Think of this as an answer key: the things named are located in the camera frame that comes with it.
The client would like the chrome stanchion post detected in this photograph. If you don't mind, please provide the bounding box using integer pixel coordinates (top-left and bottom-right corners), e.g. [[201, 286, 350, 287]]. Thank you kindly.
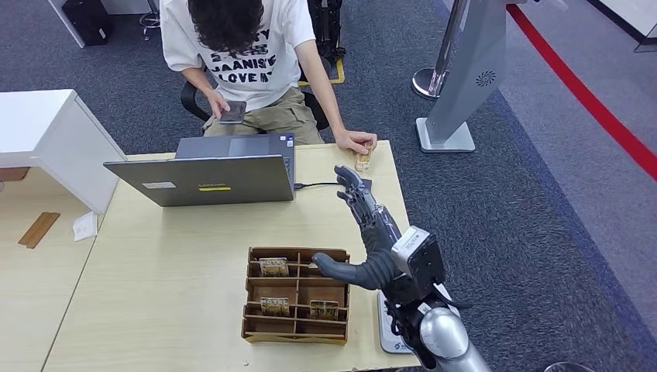
[[411, 0, 470, 101]]

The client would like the chrome stool base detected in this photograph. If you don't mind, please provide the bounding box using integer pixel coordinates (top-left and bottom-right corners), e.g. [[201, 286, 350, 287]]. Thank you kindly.
[[138, 0, 163, 41]]

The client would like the person's left hand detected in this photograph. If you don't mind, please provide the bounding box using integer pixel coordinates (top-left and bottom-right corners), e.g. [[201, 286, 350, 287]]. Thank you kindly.
[[332, 128, 379, 156]]

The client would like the grey round disc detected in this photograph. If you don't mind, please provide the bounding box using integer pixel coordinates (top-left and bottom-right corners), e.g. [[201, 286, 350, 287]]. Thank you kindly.
[[544, 362, 597, 372]]

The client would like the white table leg panel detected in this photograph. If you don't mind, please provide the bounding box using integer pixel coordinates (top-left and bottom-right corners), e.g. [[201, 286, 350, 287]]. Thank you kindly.
[[47, 0, 87, 48]]

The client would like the yellow floor tape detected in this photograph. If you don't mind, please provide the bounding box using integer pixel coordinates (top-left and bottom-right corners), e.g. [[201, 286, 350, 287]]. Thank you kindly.
[[298, 56, 346, 87]]

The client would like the gold hotel key card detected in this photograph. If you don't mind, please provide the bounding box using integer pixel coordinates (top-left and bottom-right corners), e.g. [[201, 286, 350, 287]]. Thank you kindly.
[[309, 300, 340, 322], [355, 145, 374, 173], [258, 257, 290, 278], [260, 297, 291, 318]]

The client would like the white card reader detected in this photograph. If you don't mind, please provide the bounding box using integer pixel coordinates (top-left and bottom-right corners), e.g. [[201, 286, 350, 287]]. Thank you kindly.
[[377, 290, 414, 355]]

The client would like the grey kiosk stand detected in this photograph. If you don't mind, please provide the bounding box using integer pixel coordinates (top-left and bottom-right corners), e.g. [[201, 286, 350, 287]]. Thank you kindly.
[[414, 0, 509, 154]]

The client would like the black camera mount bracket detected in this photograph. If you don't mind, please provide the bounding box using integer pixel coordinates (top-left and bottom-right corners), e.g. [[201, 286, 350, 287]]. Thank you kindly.
[[402, 238, 448, 304]]

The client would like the wooden card organizer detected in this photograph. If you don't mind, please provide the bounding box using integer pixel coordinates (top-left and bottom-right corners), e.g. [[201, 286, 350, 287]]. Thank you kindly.
[[241, 246, 353, 345]]

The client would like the person's right hand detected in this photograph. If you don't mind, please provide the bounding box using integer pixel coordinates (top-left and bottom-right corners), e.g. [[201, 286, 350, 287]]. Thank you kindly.
[[204, 88, 233, 121]]

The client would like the person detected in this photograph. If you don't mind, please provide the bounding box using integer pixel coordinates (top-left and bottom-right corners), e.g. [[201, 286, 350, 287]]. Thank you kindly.
[[160, 0, 378, 155]]

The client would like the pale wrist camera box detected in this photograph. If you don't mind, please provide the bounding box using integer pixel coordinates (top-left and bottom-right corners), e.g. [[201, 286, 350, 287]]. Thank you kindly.
[[390, 226, 432, 265]]

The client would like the white paper slip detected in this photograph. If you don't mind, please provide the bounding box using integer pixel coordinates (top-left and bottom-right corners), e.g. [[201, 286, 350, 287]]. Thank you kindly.
[[72, 211, 98, 243]]

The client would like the dark smartphone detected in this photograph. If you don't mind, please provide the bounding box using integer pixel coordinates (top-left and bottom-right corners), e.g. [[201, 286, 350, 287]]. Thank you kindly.
[[219, 100, 248, 126]]

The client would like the brown wooden strip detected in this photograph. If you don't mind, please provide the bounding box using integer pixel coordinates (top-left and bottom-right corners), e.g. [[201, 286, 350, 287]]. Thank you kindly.
[[18, 212, 61, 250]]

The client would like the black wheeled equipment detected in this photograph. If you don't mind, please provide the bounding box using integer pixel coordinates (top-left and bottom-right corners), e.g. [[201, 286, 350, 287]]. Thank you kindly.
[[307, 0, 346, 60]]

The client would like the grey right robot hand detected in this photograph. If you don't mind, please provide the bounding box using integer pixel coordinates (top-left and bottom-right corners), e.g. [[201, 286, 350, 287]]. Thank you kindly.
[[311, 165, 404, 292]]

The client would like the black office chair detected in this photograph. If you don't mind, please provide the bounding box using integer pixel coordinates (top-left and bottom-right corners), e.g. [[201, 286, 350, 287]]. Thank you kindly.
[[179, 81, 332, 132]]

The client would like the grey laptop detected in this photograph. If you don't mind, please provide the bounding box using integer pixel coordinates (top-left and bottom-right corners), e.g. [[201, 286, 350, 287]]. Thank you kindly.
[[103, 133, 297, 208]]

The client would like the black box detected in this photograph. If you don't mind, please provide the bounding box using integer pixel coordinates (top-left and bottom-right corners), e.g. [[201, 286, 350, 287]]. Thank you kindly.
[[61, 0, 115, 47]]

